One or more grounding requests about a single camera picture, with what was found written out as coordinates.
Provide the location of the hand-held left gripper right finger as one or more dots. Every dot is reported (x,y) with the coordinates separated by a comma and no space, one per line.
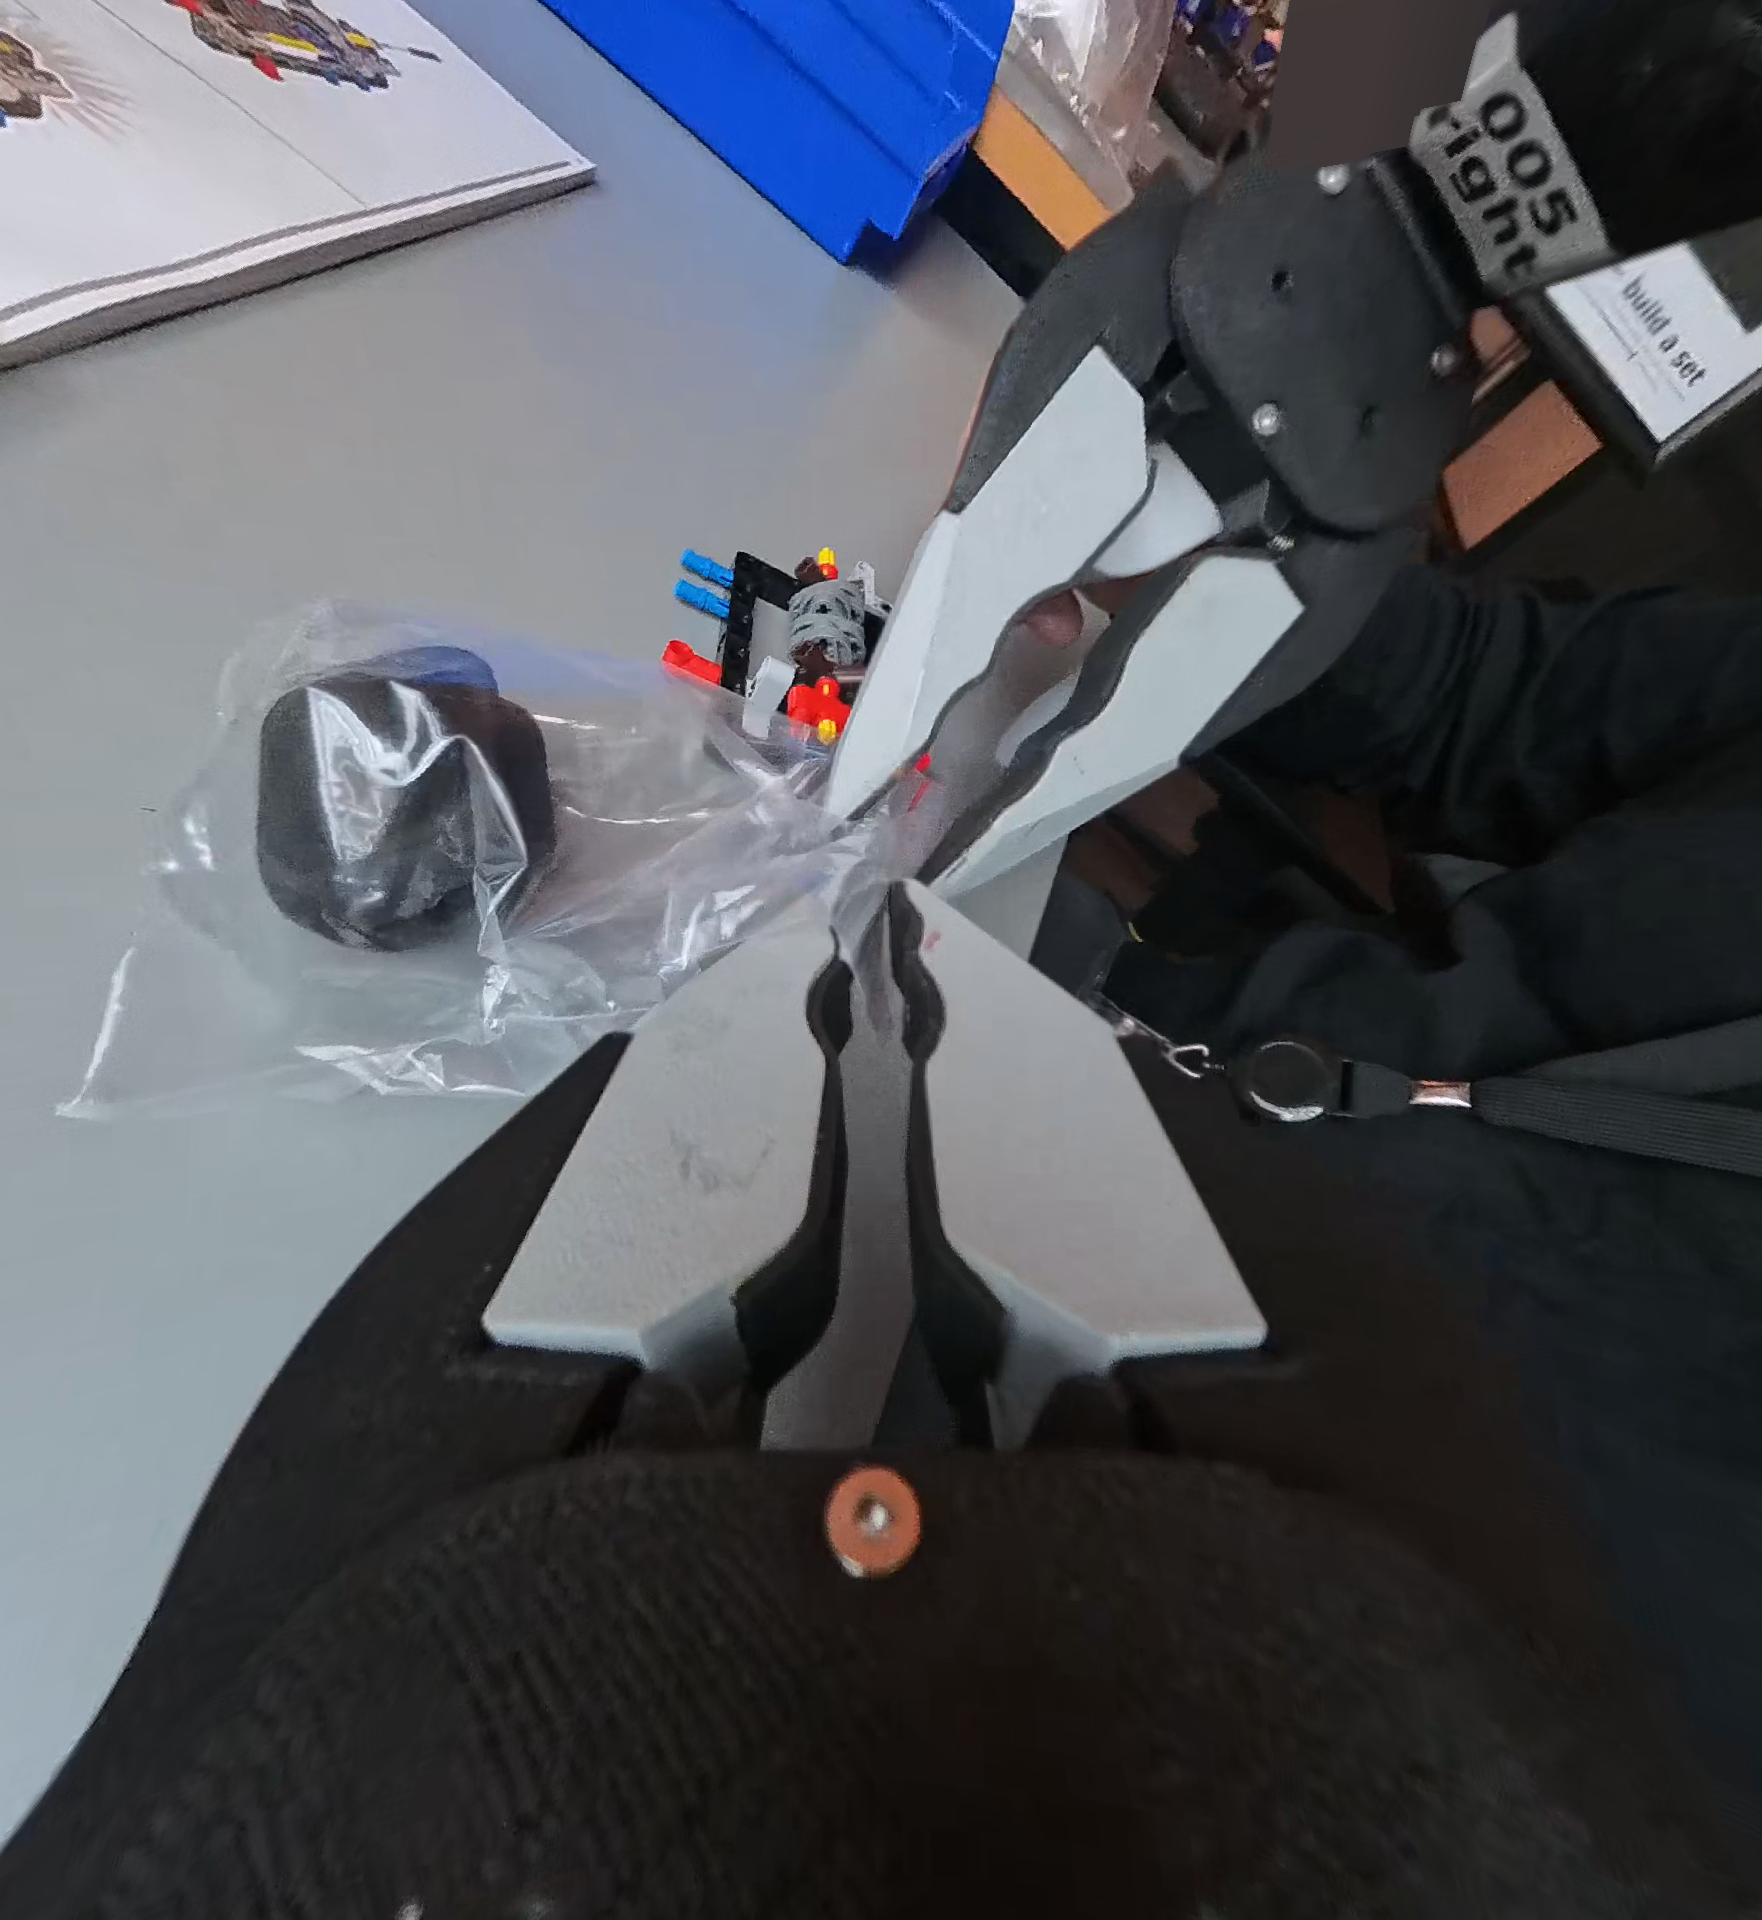
(1091,1184)

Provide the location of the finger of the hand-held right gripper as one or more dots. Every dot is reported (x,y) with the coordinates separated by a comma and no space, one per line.
(1031,481)
(1197,661)

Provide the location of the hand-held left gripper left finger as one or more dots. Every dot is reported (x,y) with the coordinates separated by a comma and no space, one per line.
(670,1171)

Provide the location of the clear zip plastic bag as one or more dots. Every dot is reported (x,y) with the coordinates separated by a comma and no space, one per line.
(640,900)

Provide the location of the lego engine frame assembly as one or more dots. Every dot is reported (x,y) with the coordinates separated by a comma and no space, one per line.
(790,631)

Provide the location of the person's right forearm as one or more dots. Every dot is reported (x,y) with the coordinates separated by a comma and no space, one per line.
(1570,704)

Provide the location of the person's right hand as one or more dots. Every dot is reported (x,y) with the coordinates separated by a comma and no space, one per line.
(1072,618)

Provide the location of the framed marker sign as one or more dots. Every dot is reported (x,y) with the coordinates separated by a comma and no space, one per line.
(1721,331)

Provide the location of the stacked blue plastic bins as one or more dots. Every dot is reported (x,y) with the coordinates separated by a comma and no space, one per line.
(820,104)

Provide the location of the person's torso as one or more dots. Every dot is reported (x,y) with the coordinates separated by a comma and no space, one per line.
(1570,1424)

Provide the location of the white instruction booklet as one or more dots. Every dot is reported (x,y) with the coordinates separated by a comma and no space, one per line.
(190,164)

